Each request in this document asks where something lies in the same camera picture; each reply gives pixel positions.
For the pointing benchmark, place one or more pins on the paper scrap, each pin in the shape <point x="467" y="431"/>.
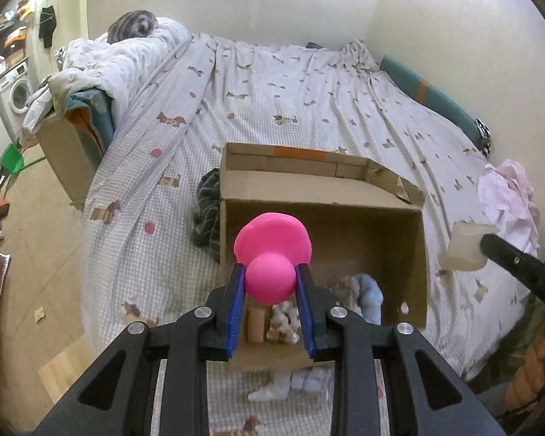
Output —
<point x="39" y="314"/>

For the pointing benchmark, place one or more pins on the beige foam roll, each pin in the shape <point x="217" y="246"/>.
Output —
<point x="255" y="324"/>

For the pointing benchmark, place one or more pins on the checked dog print bedsheet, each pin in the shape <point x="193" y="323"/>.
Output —
<point x="277" y="100"/>

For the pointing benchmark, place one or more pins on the cream ruffled scrunchie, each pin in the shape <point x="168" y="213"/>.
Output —
<point x="284" y="324"/>

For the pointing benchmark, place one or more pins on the white quilt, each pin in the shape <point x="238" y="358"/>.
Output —
<point x="118" y="63"/>

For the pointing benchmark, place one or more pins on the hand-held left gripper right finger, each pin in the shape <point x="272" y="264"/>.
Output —
<point x="305" y="309"/>

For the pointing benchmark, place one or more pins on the green dustpan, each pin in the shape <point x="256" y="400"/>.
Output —
<point x="11" y="159"/>

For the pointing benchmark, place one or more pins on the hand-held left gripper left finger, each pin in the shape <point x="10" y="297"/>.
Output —
<point x="236" y="309"/>

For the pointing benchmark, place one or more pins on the pale pink cloth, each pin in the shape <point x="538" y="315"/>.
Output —
<point x="508" y="200"/>

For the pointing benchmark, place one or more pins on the pink silicone toy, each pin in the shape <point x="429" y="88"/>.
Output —
<point x="272" y="236"/>

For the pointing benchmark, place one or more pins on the white sock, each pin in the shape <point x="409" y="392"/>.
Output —
<point x="272" y="388"/>

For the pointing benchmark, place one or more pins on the dark striped cloth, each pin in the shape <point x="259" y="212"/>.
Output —
<point x="206" y="218"/>

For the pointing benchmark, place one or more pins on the teal and orange folded bedding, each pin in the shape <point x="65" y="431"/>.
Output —
<point x="91" y="118"/>

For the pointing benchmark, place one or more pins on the wall shelf with clutter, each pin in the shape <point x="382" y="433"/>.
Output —
<point x="9" y="18"/>

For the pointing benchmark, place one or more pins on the teal bolster with orange band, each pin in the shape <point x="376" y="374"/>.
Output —
<point x="427" y="95"/>

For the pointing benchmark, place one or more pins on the black hanging garment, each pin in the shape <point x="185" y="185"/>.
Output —
<point x="47" y="25"/>

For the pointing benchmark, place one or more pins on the beige lace scrunchie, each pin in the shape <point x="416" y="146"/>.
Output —
<point x="345" y="290"/>

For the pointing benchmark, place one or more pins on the clear plastic bag with label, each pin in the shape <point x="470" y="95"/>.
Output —
<point x="311" y="380"/>

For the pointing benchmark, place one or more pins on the white washing machine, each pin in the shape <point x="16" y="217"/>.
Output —
<point x="16" y="91"/>

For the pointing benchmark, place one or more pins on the translucent cream soft block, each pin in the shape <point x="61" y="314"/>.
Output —
<point x="463" y="247"/>

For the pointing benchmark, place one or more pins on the person's right hand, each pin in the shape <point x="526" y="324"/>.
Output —
<point x="527" y="372"/>

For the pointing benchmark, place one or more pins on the black white patterned cloth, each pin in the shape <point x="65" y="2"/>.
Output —
<point x="483" y="134"/>

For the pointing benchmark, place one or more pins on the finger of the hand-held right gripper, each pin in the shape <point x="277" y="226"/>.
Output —
<point x="504" y="250"/>

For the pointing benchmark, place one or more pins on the light blue fluffy scrunchie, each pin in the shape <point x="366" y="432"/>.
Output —
<point x="368" y="299"/>

